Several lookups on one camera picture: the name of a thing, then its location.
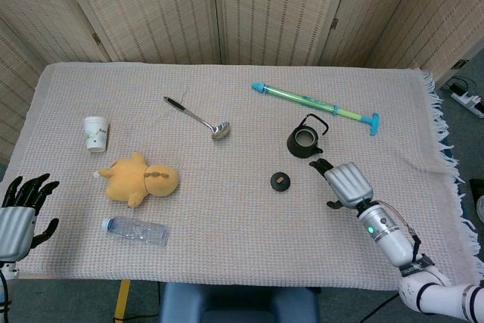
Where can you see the yellow table leg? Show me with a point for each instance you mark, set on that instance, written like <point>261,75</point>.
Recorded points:
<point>121,298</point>

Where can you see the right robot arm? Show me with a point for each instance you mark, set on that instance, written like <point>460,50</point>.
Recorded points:
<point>408,258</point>

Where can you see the white power strip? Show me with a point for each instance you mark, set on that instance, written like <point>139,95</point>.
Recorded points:
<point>469,98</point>

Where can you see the clear plastic water bottle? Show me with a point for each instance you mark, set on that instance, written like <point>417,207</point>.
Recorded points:
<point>140,230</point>

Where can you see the yellow plush dinosaur toy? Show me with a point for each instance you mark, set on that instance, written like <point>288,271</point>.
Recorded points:
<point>140,183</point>

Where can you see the black cast iron teapot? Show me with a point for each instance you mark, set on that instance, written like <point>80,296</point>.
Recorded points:
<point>304,140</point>

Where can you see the woven folding screen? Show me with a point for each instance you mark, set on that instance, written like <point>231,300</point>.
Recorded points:
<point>211,9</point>

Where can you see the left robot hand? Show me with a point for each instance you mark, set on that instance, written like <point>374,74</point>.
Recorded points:
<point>17,217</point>

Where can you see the white paper cup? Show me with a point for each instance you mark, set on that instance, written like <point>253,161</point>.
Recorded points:
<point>95,134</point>

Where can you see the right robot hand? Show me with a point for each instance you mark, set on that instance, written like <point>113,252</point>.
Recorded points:
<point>347,185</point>

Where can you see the beige woven tablecloth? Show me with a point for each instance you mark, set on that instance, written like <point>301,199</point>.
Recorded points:
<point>234,202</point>

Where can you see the black teapot lid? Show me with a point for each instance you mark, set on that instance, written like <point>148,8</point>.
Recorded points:
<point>280,181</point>

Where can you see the blue chair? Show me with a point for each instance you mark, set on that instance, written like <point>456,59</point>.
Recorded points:
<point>238,302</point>

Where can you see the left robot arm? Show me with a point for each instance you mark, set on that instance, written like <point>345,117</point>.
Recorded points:
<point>5,292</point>

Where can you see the green blue water pump toy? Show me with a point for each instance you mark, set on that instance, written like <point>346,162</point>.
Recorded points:
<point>317,105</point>

